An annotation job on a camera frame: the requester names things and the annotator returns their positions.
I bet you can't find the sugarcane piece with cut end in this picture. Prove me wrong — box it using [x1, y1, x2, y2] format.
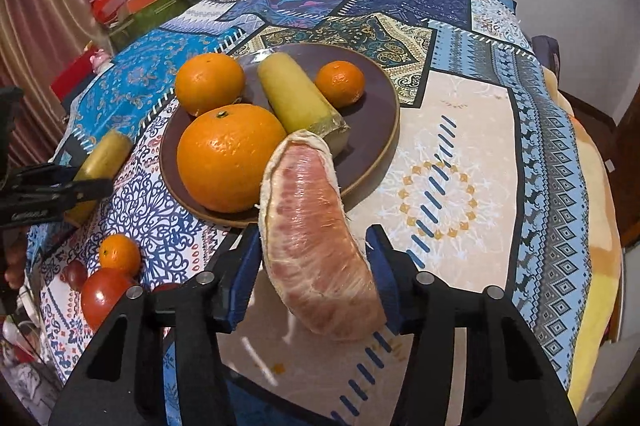
[65, 129, 134, 227]

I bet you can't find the small mandarin orange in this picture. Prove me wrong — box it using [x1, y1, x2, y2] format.
[99, 234, 142, 277]
[314, 60, 366, 108]

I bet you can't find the red tomato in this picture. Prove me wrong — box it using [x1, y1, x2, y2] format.
[80, 268, 136, 332]

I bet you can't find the large orange with stem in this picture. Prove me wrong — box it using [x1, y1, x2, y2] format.
[177, 104, 286, 213]

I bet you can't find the smooth large orange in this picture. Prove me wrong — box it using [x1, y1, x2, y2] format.
[175, 53, 245, 117]

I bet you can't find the peeled pomelo segment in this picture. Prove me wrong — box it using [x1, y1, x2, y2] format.
[258, 130, 385, 342]

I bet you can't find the red box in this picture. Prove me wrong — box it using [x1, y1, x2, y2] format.
[51, 46, 97, 102]

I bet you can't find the dark red grape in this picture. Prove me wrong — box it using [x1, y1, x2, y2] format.
[60, 259, 88, 291]

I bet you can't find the striped pink curtain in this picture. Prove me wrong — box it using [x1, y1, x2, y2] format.
[1, 0, 108, 166]

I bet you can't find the pink plush toy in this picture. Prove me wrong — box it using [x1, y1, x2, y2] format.
[90, 48, 112, 74]

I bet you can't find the yellow orange blanket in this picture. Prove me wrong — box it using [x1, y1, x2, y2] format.
[542, 68, 623, 411]

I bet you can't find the green patterned box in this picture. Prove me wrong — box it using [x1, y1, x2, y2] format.
[108, 0, 192, 52]

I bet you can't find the patterned blue patchwork tablecloth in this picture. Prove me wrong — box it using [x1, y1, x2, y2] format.
[24, 0, 594, 426]

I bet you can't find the dark brown round plate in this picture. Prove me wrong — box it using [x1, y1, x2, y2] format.
[160, 43, 400, 227]

